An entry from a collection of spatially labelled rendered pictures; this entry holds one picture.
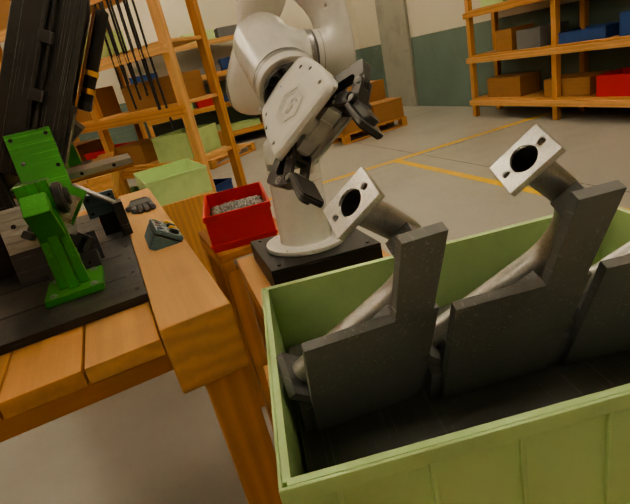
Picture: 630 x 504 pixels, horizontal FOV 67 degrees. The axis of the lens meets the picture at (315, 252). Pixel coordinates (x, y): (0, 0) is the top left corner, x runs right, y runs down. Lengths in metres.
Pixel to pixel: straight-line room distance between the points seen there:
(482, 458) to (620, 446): 0.14
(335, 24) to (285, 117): 0.19
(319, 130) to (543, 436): 0.37
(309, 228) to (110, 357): 0.48
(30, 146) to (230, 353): 0.83
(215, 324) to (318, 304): 0.23
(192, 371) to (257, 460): 0.28
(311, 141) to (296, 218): 0.53
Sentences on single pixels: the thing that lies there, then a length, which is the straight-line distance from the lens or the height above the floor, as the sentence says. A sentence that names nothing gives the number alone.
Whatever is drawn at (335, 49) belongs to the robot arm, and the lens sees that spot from 0.68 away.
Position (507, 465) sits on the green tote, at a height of 0.91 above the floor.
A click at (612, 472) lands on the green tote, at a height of 0.86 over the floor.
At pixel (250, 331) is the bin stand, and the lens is 1.60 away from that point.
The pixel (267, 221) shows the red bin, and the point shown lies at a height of 0.86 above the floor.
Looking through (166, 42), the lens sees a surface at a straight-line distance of 4.08.
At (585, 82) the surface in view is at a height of 0.41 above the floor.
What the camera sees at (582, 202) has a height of 1.13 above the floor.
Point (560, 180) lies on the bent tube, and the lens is 0.49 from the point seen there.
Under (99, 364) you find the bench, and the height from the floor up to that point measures 0.88.
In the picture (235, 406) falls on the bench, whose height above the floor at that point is 0.67.
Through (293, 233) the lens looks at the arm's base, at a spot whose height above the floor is 0.94.
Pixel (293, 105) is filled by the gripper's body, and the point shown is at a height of 1.25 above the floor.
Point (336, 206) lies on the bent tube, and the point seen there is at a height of 1.17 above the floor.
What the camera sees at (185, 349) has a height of 0.84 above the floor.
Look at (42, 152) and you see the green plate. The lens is 1.49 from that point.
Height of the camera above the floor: 1.29
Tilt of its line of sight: 22 degrees down
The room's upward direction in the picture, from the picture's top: 13 degrees counter-clockwise
